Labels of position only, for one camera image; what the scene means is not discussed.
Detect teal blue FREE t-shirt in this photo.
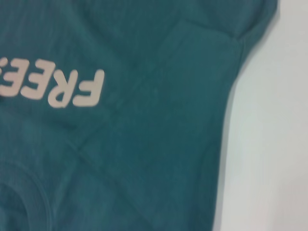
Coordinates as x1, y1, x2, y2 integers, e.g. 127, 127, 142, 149
0, 0, 281, 231

